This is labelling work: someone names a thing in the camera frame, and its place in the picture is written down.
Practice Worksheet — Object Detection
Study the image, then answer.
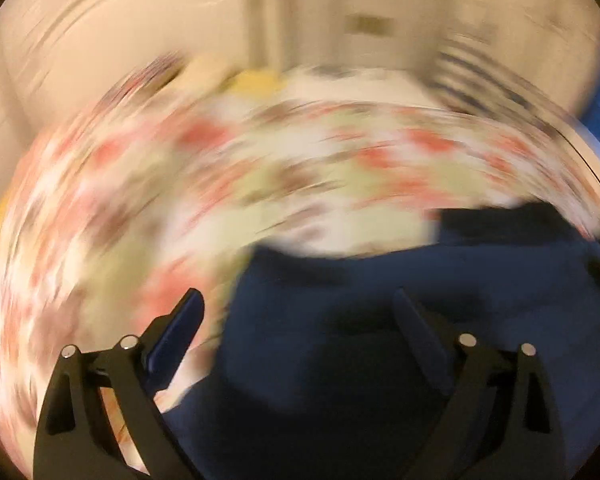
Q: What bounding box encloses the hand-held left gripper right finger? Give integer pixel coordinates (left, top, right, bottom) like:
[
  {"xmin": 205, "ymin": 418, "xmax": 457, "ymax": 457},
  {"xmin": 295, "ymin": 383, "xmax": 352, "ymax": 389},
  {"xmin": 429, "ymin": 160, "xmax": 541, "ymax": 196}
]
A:
[{"xmin": 392, "ymin": 287, "xmax": 566, "ymax": 480}]

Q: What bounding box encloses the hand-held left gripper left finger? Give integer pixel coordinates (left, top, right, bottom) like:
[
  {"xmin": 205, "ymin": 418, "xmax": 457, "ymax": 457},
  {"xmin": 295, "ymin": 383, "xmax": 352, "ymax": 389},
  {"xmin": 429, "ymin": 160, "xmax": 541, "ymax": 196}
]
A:
[{"xmin": 32, "ymin": 287, "xmax": 206, "ymax": 480}]

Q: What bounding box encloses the navy blue jacket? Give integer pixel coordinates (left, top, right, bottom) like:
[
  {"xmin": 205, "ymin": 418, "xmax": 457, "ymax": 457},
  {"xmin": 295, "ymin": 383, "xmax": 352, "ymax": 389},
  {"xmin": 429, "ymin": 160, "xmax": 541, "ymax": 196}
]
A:
[{"xmin": 160, "ymin": 201, "xmax": 600, "ymax": 480}]

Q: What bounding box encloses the floral bed sheet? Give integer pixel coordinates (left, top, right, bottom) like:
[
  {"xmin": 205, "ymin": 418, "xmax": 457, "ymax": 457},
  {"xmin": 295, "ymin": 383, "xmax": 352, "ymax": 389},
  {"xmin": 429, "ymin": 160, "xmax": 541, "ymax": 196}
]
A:
[{"xmin": 0, "ymin": 52, "xmax": 600, "ymax": 471}]

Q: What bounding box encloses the striped cloth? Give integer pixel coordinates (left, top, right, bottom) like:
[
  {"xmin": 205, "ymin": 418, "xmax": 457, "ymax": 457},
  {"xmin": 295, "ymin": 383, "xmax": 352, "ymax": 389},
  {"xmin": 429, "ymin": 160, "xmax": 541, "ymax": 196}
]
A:
[{"xmin": 427, "ymin": 35, "xmax": 546, "ymax": 121}]

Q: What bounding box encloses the white nightstand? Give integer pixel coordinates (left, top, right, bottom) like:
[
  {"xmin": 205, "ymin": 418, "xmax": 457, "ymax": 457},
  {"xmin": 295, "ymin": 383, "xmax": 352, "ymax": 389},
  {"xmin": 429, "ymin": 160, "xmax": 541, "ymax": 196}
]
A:
[{"xmin": 290, "ymin": 62, "xmax": 431, "ymax": 106}]

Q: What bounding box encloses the yellow wooden stand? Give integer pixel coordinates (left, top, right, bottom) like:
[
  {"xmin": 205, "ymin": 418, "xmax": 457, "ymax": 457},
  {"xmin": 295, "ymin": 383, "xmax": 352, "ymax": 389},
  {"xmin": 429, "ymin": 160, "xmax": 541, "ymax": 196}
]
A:
[{"xmin": 190, "ymin": 55, "xmax": 291, "ymax": 101}]

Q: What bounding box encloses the white panelled door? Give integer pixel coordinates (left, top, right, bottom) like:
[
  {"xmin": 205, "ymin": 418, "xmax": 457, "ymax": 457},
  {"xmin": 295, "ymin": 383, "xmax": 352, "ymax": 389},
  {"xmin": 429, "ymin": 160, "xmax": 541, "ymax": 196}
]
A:
[{"xmin": 0, "ymin": 0, "xmax": 281, "ymax": 171}]

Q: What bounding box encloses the wall switch panel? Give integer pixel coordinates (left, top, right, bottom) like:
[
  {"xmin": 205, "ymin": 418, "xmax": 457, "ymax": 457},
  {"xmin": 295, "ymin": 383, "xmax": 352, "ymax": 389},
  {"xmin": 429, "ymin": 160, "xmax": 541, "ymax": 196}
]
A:
[{"xmin": 342, "ymin": 12, "xmax": 393, "ymax": 38}]

